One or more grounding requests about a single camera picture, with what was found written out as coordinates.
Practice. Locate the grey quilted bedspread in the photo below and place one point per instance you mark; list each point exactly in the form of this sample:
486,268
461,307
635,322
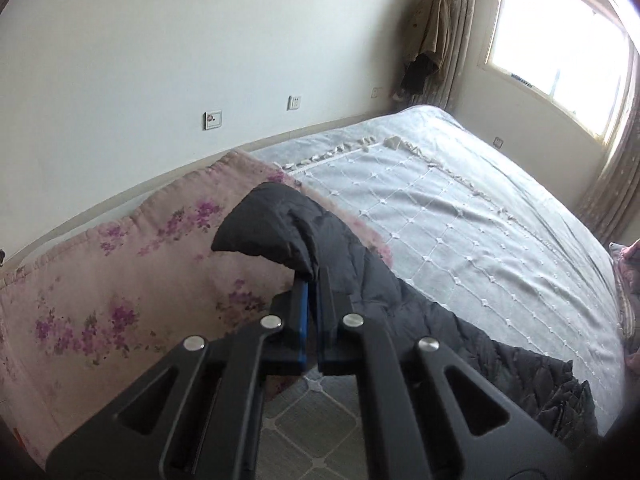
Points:
450,220

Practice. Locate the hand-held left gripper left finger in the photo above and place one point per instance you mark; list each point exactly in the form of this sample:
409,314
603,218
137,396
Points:
300,310

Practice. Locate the hanging brown coat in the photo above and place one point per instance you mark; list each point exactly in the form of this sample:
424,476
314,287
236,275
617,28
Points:
430,35

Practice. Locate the pink rolled quilt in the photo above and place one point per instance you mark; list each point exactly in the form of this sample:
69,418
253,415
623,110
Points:
629,280

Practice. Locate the black puffer jacket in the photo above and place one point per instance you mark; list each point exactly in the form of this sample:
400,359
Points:
350,255

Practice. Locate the patterned grey curtain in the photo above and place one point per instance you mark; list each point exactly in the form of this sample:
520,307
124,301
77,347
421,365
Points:
615,185
465,35

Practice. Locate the pink floral blanket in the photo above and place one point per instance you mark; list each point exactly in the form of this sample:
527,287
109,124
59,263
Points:
150,270

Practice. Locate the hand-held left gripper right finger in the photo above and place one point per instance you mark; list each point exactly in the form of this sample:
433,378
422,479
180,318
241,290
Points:
327,310

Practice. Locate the window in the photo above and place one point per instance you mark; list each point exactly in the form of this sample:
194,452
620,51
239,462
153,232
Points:
550,25

